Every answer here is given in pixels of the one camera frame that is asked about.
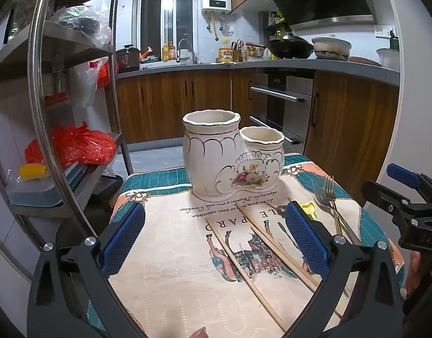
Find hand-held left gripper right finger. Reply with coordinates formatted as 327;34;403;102
283;201;405;338

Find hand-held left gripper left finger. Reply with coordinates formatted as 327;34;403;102
27;202;146;338

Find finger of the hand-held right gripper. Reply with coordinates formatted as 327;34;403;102
386;163;432;205
361;179;432;226

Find yellow-headed plastic spoon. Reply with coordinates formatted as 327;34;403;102
300;201;324;219

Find silver metal fork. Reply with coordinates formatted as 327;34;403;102
314;182;359;245

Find gold metal fork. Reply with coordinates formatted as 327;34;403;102
322;175;343;236

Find white ceramic double utensil holder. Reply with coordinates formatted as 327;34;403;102
182;110;285;201

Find person's right hand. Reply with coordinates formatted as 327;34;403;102
405;252;427;298

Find wooden base cabinets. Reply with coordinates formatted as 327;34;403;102
116;68;402;198

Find printed table cloth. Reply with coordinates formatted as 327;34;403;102
108;152;407;338

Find clear plastic storage box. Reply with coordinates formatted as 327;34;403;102
6;178;66;207

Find crumpled red plastic bag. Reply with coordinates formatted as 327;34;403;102
25;121;118;168

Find yellow plastic object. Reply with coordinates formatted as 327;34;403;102
19;163;49;181

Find white kettle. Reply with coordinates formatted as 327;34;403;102
376;47;400;70

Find built-in steel oven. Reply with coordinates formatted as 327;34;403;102
249;72;315;146

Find white clay pot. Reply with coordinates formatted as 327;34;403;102
311;36;353;60

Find white plastic bag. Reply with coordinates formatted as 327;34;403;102
68;61;99;108

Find hanging red plastic bag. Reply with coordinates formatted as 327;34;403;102
95;60;111;89

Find black wok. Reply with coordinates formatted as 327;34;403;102
245;32;315;60

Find dark red pressure cooker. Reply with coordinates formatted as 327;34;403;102
116;44;143;75

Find metal shelf rack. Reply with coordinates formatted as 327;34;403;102
0;0;134;282

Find seasoning bottles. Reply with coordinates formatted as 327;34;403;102
245;45;270;60

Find grey kitchen countertop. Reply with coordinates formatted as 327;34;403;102
115;58;402;87

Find cooking oil bottles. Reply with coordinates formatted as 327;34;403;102
161;41;177;62

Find knife block with scissors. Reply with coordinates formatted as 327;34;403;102
231;39;245;63

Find metal sink faucet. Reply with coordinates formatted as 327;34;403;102
176;39;200;65

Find clear bag of dark items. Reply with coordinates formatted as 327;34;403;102
50;5;113;48

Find kitchen window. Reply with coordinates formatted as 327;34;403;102
138;0;197;57

